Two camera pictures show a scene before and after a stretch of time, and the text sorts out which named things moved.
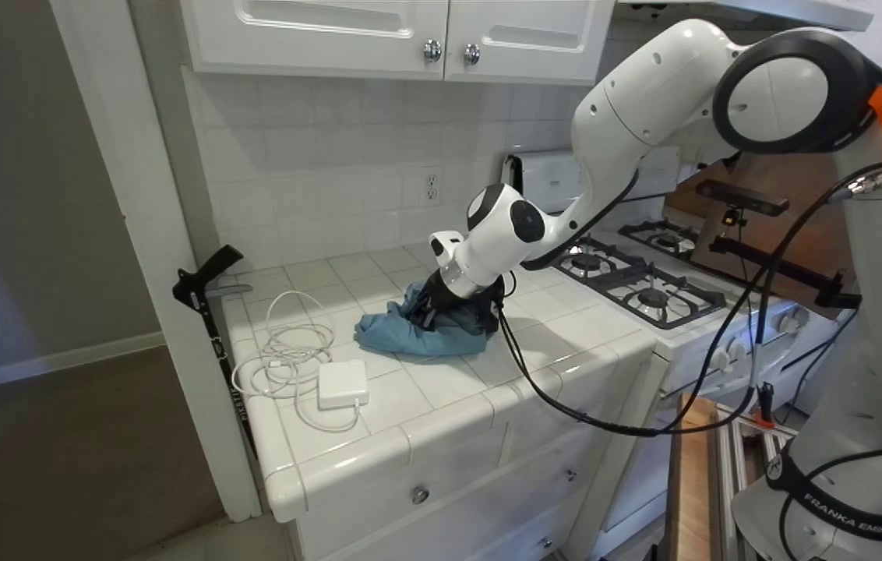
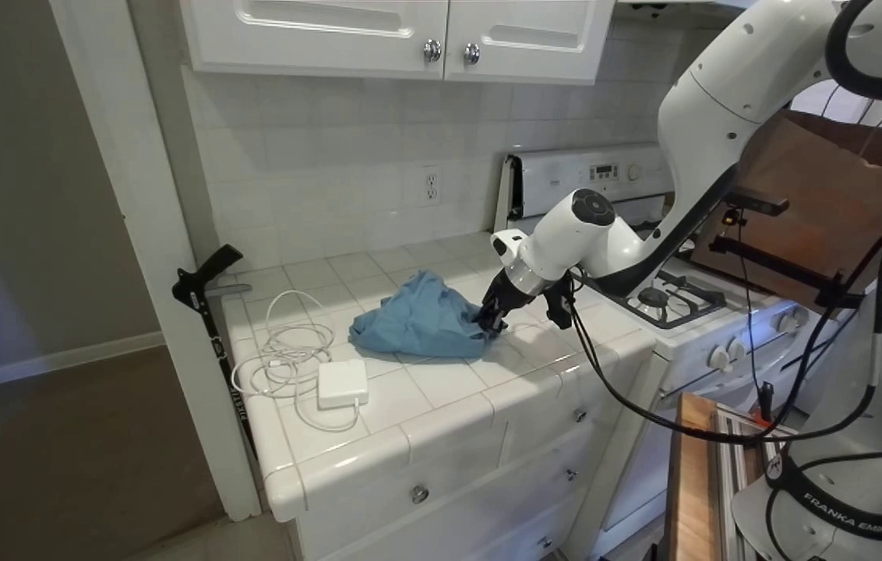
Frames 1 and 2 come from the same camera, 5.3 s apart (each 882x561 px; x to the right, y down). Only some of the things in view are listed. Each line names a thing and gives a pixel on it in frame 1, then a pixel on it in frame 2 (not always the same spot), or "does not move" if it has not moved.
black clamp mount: (193, 288) does not move
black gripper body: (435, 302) → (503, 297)
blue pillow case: (400, 329) does not move
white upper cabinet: (416, 41) does not move
